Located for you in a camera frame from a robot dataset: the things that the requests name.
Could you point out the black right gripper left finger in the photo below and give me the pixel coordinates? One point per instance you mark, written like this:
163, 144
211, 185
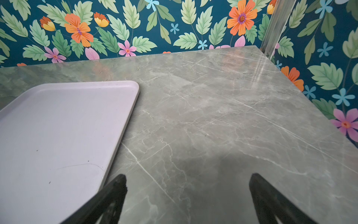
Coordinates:
105, 207

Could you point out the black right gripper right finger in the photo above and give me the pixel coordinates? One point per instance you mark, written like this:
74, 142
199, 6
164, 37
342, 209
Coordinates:
272, 207

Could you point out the lilac rectangular tray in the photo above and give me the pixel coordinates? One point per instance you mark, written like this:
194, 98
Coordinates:
58, 142

